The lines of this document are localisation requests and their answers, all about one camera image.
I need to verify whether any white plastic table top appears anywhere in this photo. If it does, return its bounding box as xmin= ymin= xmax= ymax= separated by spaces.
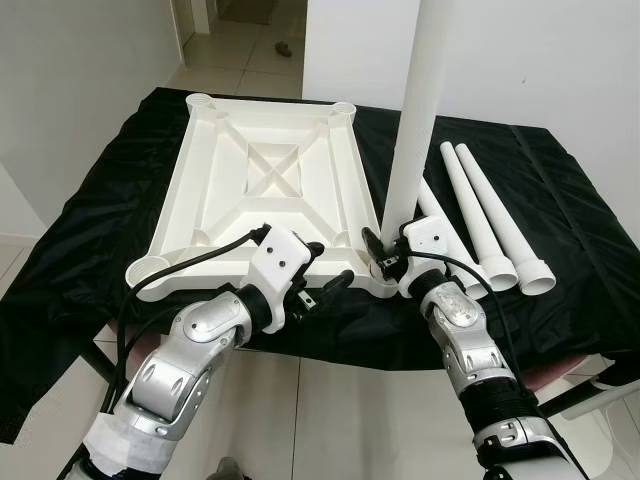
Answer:
xmin=125 ymin=93 xmax=401 ymax=303

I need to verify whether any black table cloth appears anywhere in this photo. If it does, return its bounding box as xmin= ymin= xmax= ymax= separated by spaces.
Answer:
xmin=0 ymin=87 xmax=640 ymax=446

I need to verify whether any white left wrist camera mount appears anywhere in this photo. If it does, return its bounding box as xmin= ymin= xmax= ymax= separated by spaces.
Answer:
xmin=247 ymin=227 xmax=314 ymax=329

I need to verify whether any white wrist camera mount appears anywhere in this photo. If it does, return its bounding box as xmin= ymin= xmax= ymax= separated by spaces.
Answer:
xmin=247 ymin=227 xmax=314 ymax=329
xmin=398 ymin=217 xmax=453 ymax=299

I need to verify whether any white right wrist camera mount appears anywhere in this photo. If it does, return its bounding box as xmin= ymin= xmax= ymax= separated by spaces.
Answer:
xmin=398 ymin=217 xmax=453 ymax=299

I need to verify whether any white door frame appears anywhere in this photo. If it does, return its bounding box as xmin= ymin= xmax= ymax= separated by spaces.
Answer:
xmin=175 ymin=0 xmax=216 ymax=36

